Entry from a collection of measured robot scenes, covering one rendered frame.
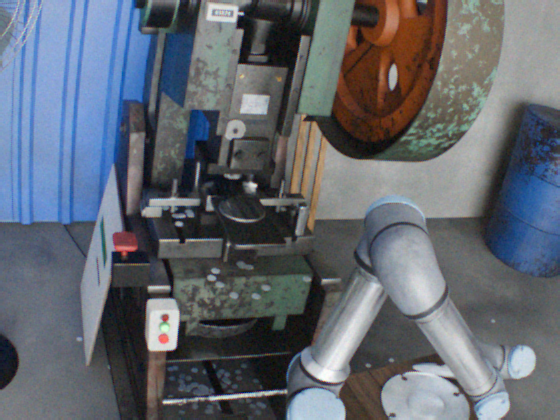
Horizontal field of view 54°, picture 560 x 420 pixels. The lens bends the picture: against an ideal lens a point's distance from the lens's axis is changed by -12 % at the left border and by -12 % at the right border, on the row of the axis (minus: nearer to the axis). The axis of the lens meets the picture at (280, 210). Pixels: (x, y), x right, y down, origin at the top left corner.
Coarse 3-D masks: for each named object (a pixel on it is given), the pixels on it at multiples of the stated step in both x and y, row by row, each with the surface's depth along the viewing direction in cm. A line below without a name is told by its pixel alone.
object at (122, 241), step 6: (114, 234) 145; (120, 234) 145; (126, 234) 146; (132, 234) 147; (114, 240) 143; (120, 240) 143; (126, 240) 144; (132, 240) 144; (114, 246) 142; (120, 246) 141; (126, 246) 142; (132, 246) 142; (126, 252) 146
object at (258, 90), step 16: (240, 64) 148; (256, 64) 150; (272, 64) 153; (240, 80) 150; (256, 80) 151; (272, 80) 153; (240, 96) 152; (256, 96) 154; (272, 96) 155; (240, 112) 154; (256, 112) 156; (272, 112) 157; (240, 128) 155; (256, 128) 158; (272, 128) 160; (208, 144) 167; (224, 144) 158; (240, 144) 156; (256, 144) 157; (272, 144) 162; (224, 160) 160; (240, 160) 158; (256, 160) 159
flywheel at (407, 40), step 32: (384, 0) 156; (416, 0) 152; (352, 32) 184; (384, 32) 158; (416, 32) 148; (352, 64) 181; (384, 64) 165; (416, 64) 149; (352, 96) 182; (384, 96) 165; (416, 96) 144; (352, 128) 175; (384, 128) 159
